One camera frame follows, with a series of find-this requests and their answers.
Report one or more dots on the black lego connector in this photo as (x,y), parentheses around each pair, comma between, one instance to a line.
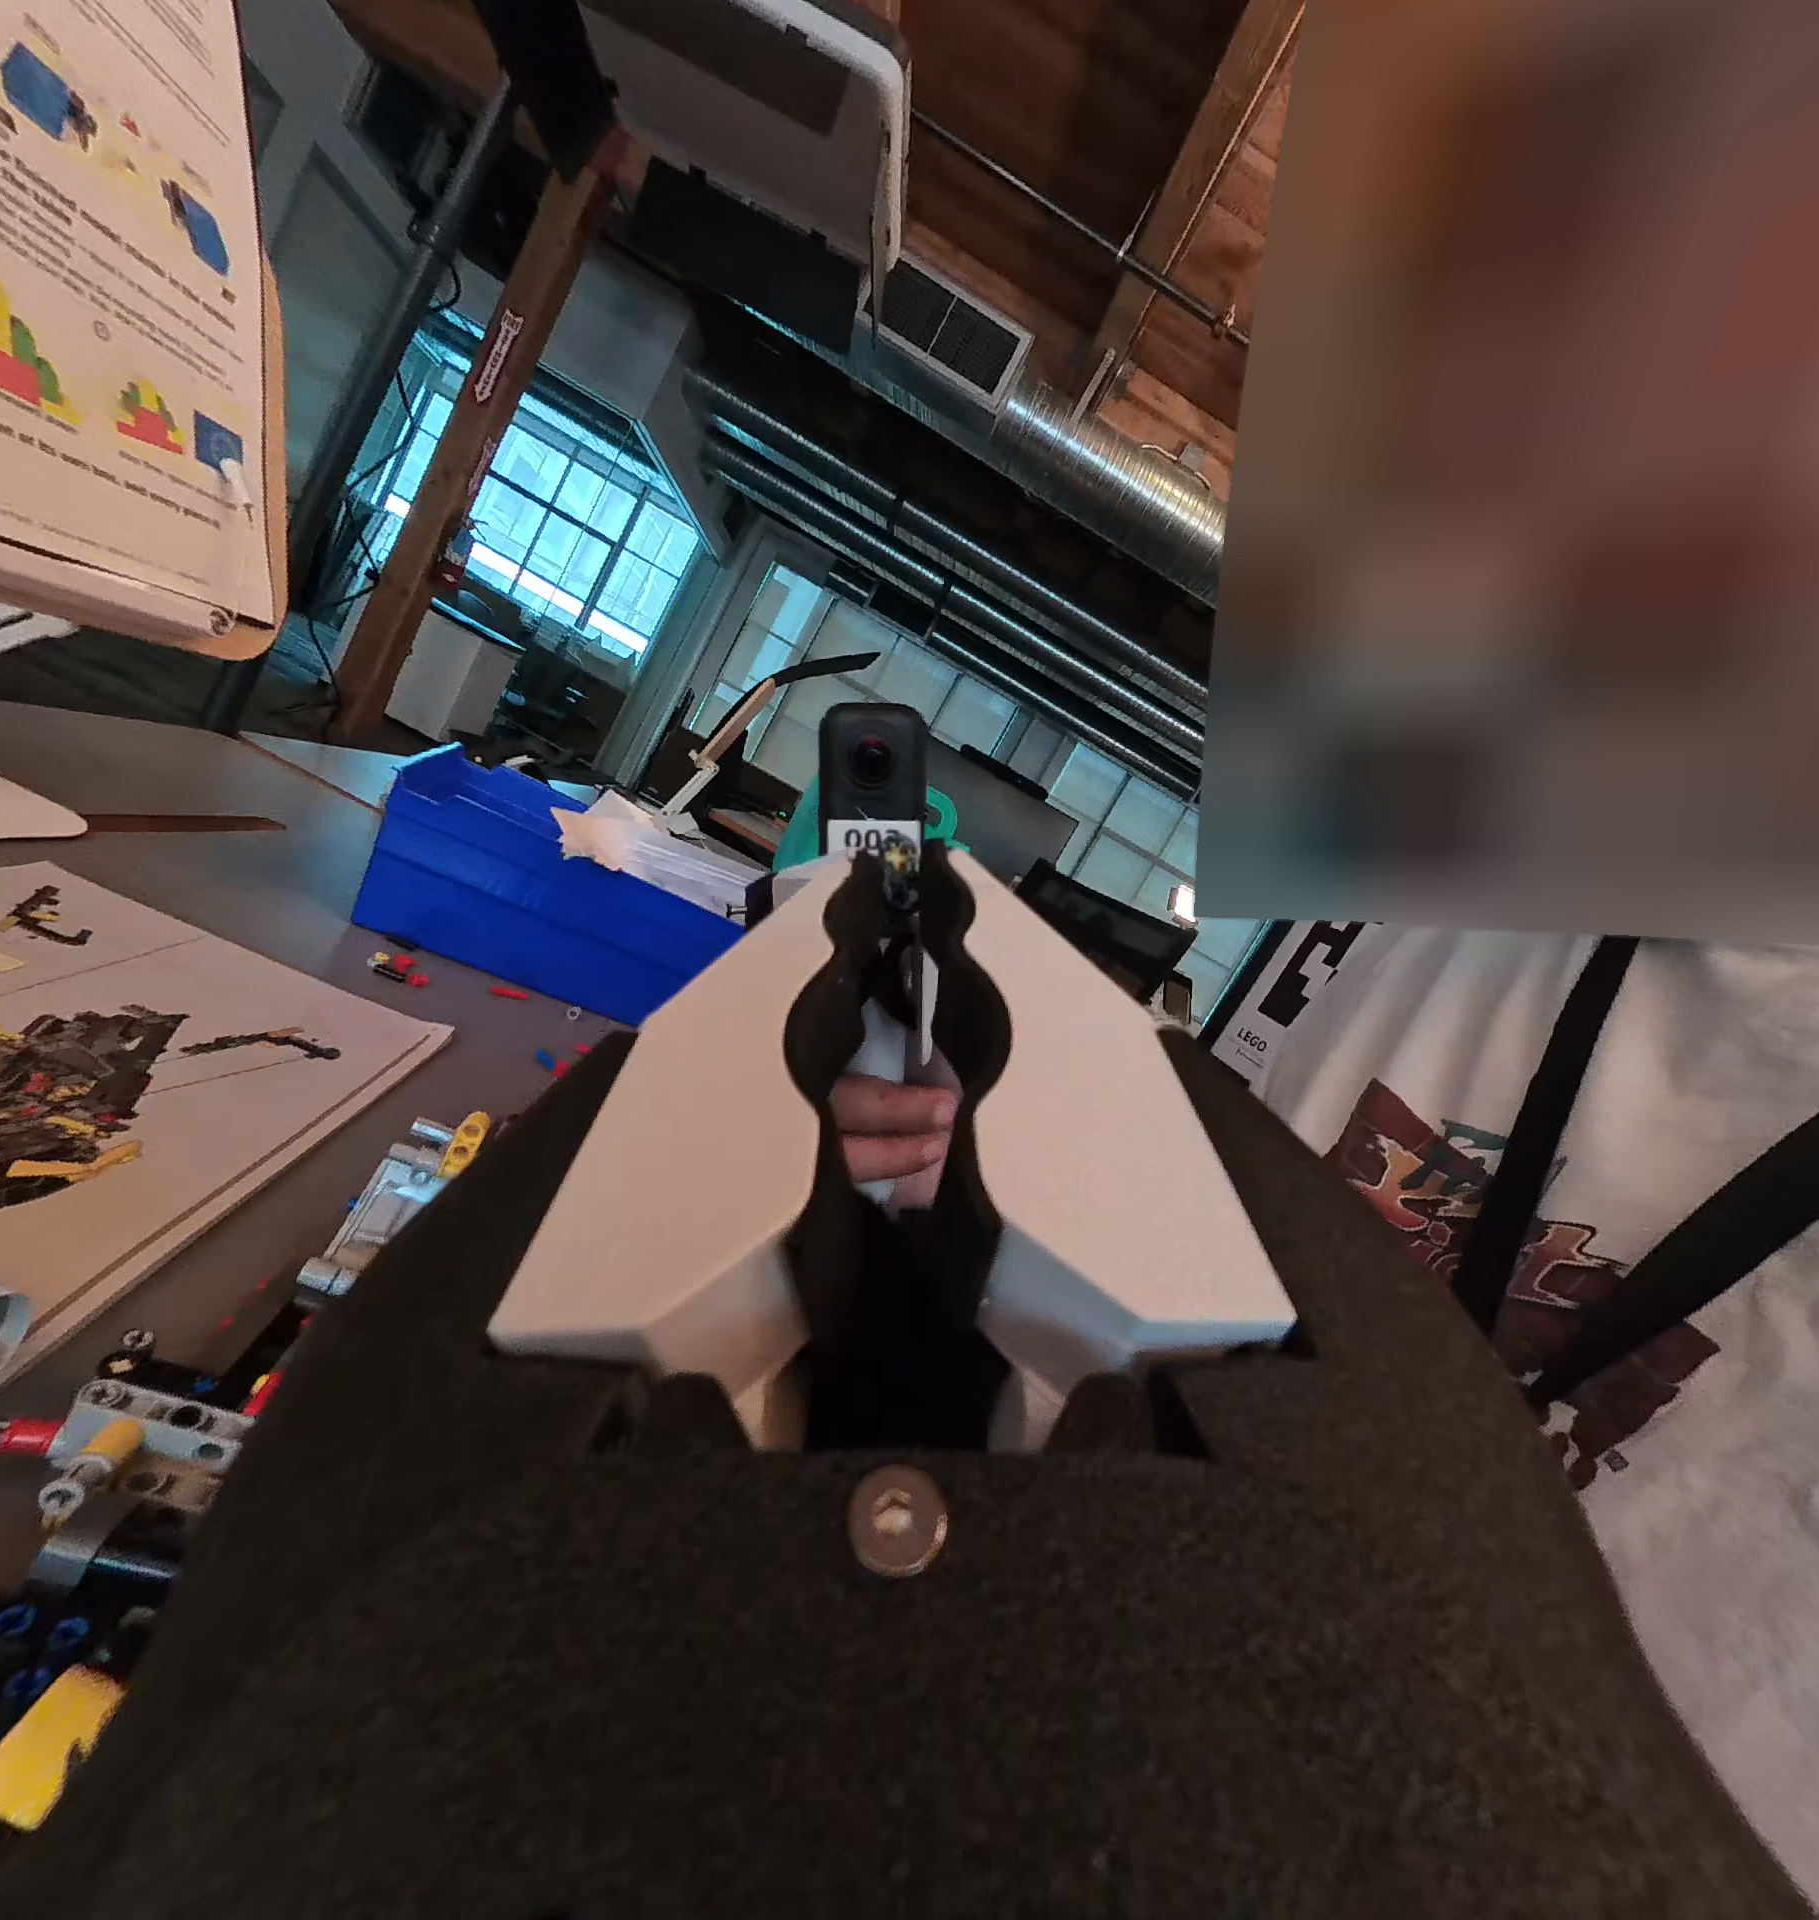
(897,872)

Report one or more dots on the black framed tag sign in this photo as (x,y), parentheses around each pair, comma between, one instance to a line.
(1299,991)

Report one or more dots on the white air vent grille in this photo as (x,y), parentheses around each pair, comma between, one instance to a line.
(953,329)

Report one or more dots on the blue plastic bin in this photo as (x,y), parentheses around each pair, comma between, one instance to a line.
(517,899)

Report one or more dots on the white ceiling heater unit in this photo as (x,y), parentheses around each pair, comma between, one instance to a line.
(758,105)

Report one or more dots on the person's torso white t-shirt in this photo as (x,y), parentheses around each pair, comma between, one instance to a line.
(1748,1499)

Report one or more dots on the wooden support post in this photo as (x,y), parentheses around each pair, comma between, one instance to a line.
(473,421)

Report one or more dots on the person's right hand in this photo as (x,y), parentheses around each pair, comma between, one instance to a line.
(892,1126)

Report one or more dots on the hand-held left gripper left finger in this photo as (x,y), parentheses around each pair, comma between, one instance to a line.
(653,1185)

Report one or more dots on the lego instruction booklet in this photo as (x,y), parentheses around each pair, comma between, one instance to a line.
(249,1081)

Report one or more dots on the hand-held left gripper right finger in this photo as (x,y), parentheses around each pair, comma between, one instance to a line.
(1133,1185)

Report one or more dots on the white document stand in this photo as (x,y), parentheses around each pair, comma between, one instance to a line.
(256,376)

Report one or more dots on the lego car chassis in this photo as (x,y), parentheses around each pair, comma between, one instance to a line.
(129,1441)

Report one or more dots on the silver ventilation duct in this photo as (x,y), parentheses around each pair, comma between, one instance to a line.
(1105,480)

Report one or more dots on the crumpled white paper bags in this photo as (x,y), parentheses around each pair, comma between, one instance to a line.
(653,855)

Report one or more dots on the black monitor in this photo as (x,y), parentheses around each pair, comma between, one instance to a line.
(1105,932)

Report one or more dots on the red and black lego pieces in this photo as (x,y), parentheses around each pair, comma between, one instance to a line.
(399,967)

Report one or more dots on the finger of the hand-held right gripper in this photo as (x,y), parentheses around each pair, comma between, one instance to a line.
(926,991)

